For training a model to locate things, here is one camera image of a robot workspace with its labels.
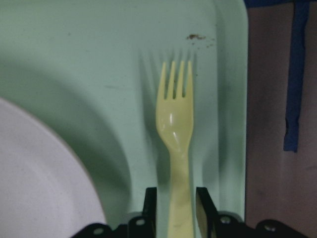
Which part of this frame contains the yellow plastic fork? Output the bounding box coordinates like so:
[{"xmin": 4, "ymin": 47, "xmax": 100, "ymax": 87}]
[{"xmin": 156, "ymin": 61, "xmax": 194, "ymax": 238}]

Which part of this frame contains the beige round plate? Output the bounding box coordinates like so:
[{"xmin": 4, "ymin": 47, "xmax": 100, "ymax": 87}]
[{"xmin": 0, "ymin": 99, "xmax": 106, "ymax": 238}]

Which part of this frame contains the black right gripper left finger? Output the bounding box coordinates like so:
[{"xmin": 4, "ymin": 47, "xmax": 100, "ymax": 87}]
[{"xmin": 127, "ymin": 187, "xmax": 157, "ymax": 238}]

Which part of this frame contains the light green tray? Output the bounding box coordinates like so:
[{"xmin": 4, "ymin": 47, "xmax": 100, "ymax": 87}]
[{"xmin": 0, "ymin": 0, "xmax": 248, "ymax": 237}]

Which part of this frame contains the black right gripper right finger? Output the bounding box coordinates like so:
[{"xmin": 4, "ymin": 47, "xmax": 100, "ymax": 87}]
[{"xmin": 196, "ymin": 187, "xmax": 219, "ymax": 238}]

